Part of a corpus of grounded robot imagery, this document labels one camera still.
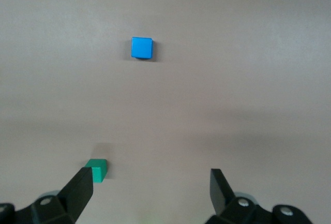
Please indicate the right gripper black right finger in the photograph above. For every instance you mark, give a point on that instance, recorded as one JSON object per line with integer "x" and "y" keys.
{"x": 219, "y": 190}

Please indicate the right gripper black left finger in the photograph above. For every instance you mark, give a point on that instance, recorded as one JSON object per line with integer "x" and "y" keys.
{"x": 77, "y": 190}

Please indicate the blue cube block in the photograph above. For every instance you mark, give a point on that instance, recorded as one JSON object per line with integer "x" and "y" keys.
{"x": 141, "y": 47}

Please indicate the green cube block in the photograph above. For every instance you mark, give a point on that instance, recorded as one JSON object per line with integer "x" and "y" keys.
{"x": 99, "y": 173}

